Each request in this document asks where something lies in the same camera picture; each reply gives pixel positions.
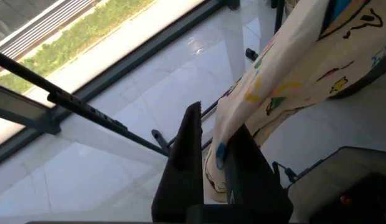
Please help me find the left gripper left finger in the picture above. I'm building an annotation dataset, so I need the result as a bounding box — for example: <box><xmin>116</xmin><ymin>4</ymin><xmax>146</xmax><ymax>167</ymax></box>
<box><xmin>151</xmin><ymin>101</ymin><xmax>204</xmax><ymax>223</ymax></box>

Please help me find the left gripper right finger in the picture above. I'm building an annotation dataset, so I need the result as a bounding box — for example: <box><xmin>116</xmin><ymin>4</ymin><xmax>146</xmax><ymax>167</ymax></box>
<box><xmin>224</xmin><ymin>124</ymin><xmax>293</xmax><ymax>222</ymax></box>

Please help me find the cream printed garment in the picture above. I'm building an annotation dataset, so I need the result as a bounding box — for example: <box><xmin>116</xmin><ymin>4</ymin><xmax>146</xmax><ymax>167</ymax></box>
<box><xmin>204</xmin><ymin>0</ymin><xmax>386</xmax><ymax>203</ymax></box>

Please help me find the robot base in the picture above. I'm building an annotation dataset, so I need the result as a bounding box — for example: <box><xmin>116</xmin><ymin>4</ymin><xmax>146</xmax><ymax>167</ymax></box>
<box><xmin>272</xmin><ymin>146</ymin><xmax>386</xmax><ymax>224</ymax></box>

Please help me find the window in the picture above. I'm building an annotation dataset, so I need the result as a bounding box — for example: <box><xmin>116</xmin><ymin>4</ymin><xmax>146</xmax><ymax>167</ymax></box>
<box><xmin>0</xmin><ymin>0</ymin><xmax>240</xmax><ymax>166</ymax></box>

